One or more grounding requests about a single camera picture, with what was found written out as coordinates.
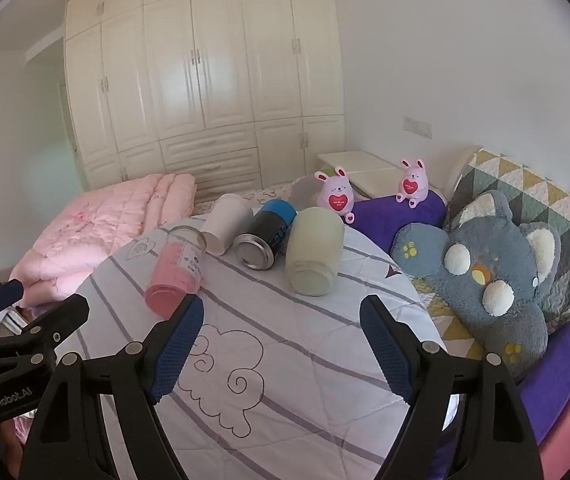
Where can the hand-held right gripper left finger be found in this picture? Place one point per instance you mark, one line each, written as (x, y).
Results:
(174, 352)

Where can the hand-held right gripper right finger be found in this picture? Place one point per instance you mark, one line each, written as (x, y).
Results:
(390, 355)

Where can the frosted white cup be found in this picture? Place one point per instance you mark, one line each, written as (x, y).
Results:
(315, 247)

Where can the pink quilt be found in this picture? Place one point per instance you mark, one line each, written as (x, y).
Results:
(90, 225)

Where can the white striped blanket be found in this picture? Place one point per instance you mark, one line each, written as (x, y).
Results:
(290, 360)

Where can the purple pillow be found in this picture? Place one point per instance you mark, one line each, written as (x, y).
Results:
(380, 220)
(555, 380)

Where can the grey plush animal cushion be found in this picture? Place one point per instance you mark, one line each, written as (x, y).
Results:
(495, 260)

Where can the pink bunny toy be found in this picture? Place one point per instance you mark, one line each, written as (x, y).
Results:
(337, 200)
(411, 185)

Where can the white patterned bed sheet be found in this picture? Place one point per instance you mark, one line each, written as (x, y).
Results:
(265, 194)

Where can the white nightstand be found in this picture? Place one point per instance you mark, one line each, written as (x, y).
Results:
(365, 165)

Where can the cream wardrobe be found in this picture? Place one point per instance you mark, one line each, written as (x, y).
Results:
(190, 85)

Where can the white wall switch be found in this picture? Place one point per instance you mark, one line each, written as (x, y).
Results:
(418, 126)

